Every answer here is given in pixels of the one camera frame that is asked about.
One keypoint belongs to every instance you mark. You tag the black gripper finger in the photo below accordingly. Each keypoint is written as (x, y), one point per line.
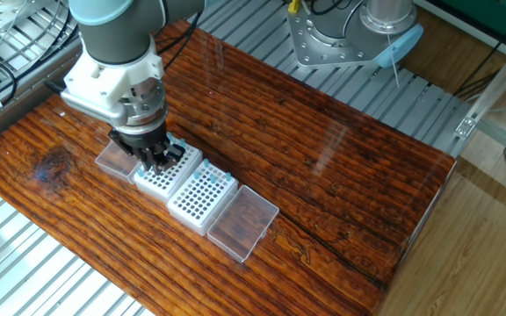
(151, 162)
(175, 153)

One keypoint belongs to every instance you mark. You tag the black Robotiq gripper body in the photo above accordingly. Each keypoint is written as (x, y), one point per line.
(141, 142)

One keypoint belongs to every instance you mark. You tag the blue pipette tip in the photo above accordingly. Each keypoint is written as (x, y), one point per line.
(212, 178)
(182, 143)
(169, 137)
(140, 172)
(228, 177)
(206, 163)
(196, 174)

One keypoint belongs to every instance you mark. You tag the white perforated pipette tip rack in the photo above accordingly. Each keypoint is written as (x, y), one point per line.
(218, 213)
(182, 175)

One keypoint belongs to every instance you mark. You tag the silver wrist flange coupling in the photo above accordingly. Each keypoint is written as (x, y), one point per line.
(145, 112)

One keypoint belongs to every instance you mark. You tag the clear plastic rack lid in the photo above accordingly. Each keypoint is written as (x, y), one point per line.
(242, 224)
(114, 163)

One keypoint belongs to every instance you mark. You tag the glossy brown wooden board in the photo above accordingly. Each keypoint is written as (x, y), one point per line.
(301, 153)

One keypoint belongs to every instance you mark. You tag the aluminium plate with holes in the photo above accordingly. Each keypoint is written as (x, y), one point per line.
(2, 13)

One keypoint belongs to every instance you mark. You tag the yellow plastic clip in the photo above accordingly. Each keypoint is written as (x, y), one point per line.
(294, 6)

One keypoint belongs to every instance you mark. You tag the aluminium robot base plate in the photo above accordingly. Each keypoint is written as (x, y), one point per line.
(319, 52)

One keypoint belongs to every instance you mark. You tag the aluminium corner bracket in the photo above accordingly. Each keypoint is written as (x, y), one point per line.
(465, 127)

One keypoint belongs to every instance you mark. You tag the aluminium frame post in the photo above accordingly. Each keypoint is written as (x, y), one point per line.
(503, 81)

